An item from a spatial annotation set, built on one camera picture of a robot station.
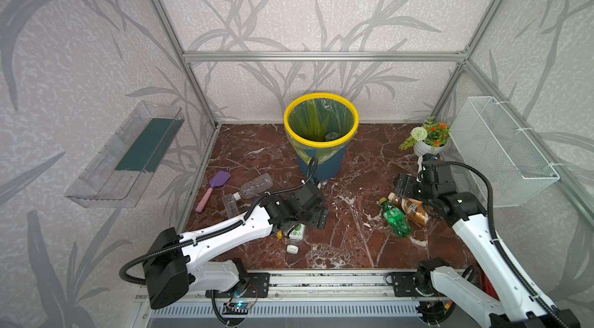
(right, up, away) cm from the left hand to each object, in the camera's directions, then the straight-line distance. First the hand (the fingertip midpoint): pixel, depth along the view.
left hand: (318, 214), depth 77 cm
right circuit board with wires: (+36, -28, -7) cm, 46 cm away
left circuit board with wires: (-24, -26, -5) cm, 36 cm away
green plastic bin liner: (+1, +34, +20) cm, 40 cm away
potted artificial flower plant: (+49, +26, +21) cm, 59 cm away
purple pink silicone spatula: (-43, +8, +22) cm, 49 cm away
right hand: (+30, +11, +1) cm, 32 cm away
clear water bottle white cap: (+6, +27, +19) cm, 34 cm away
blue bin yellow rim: (+7, +13, +25) cm, 29 cm away
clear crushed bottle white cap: (-22, +8, +17) cm, 29 cm away
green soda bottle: (+29, -5, +9) cm, 31 cm away
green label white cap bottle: (-9, -9, +4) cm, 13 cm away
